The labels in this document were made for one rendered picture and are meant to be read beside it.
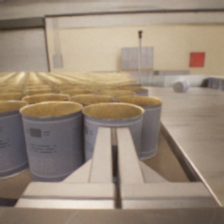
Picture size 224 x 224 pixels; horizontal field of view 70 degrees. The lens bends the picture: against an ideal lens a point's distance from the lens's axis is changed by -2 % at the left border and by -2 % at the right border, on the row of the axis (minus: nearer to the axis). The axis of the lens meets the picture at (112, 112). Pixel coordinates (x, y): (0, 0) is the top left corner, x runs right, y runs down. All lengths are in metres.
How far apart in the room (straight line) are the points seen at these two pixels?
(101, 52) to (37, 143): 9.19
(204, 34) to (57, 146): 10.22
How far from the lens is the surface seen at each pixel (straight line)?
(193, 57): 9.77
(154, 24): 9.62
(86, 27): 9.65
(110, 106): 0.21
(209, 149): 0.37
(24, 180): 0.22
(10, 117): 0.21
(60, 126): 0.17
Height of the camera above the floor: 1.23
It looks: 15 degrees down
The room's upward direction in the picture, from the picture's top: 1 degrees counter-clockwise
